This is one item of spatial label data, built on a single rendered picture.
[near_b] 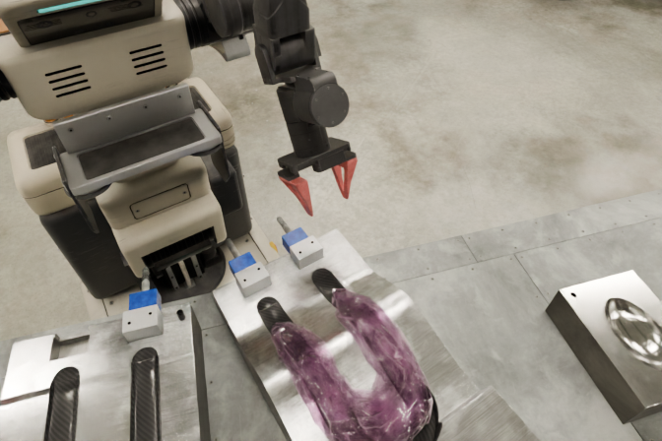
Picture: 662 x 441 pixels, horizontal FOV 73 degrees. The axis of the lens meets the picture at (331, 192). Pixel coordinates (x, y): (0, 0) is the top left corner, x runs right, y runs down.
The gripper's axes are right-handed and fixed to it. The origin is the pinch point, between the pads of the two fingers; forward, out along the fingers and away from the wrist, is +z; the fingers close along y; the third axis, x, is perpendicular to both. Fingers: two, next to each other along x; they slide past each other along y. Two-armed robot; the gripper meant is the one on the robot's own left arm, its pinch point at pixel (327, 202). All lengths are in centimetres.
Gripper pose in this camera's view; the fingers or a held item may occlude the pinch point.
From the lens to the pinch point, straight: 73.6
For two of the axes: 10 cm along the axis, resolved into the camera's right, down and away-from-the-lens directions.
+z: 2.4, 8.9, 3.9
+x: -4.9, -2.4, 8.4
